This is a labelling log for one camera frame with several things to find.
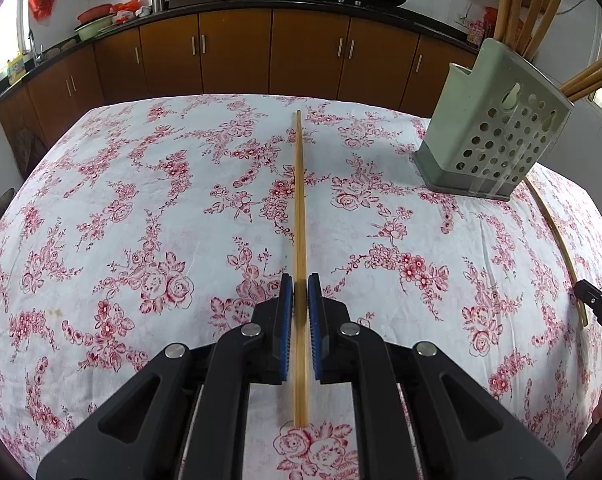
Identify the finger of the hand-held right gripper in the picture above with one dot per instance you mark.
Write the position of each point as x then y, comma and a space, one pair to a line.
601, 310

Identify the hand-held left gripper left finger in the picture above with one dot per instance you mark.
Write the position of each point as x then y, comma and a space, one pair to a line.
287, 330

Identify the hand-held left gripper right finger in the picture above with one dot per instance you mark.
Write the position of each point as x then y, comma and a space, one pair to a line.
315, 330

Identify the green perforated utensil holder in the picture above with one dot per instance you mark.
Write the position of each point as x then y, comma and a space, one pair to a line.
481, 100

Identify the red floral tablecloth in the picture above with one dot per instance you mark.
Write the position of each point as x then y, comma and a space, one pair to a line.
131, 185

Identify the brown kitchen base cabinets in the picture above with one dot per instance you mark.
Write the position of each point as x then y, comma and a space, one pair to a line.
231, 50

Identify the pink seasoning packet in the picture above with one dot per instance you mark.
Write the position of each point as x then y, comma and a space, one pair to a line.
476, 32

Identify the metal cup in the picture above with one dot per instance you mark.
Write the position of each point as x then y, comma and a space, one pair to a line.
158, 1

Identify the orange white plastic bag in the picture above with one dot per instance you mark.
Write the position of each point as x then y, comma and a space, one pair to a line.
131, 10

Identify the green basin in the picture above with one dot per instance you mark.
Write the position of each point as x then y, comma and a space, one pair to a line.
93, 30

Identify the red basin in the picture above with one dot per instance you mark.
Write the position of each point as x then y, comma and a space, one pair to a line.
96, 12

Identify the yellow packet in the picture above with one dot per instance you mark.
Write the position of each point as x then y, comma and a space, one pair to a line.
17, 70

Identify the sink faucet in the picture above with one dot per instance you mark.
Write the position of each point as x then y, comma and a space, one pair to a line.
35, 45

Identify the red hanging decoration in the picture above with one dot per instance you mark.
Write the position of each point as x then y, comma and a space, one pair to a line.
43, 0

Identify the bright kitchen window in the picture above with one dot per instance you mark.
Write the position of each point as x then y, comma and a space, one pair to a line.
1, 35

